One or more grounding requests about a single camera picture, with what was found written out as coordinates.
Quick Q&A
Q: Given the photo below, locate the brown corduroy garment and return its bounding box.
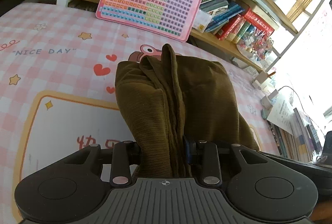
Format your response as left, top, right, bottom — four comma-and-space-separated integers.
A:
115, 44, 258, 178

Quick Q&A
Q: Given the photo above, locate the pink checkered tablecloth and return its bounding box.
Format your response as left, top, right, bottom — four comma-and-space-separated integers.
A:
1, 3, 278, 223

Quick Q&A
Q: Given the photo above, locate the red book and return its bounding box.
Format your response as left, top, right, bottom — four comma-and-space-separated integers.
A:
214, 9, 275, 44

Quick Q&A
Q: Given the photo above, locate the pink learning tablet toy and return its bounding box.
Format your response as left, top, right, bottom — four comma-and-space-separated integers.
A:
96, 0, 201, 42

